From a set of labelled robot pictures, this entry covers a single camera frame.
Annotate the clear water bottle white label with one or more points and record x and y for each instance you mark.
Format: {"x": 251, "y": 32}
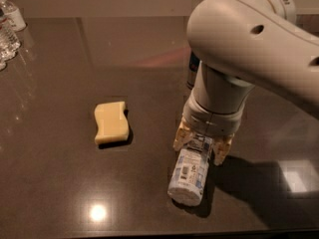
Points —
{"x": 13, "y": 14}

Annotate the blue label plastic water bottle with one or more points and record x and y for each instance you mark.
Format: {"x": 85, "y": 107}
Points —
{"x": 188, "y": 179}

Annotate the yellow sponge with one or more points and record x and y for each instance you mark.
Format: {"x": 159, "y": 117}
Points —
{"x": 112, "y": 124}

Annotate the clear ribbed water bottle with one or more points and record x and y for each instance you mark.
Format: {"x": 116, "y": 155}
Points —
{"x": 9, "y": 42}

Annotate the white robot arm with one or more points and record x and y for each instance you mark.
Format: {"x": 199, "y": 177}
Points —
{"x": 242, "y": 44}

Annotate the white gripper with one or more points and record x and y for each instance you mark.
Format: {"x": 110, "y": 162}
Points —
{"x": 209, "y": 122}

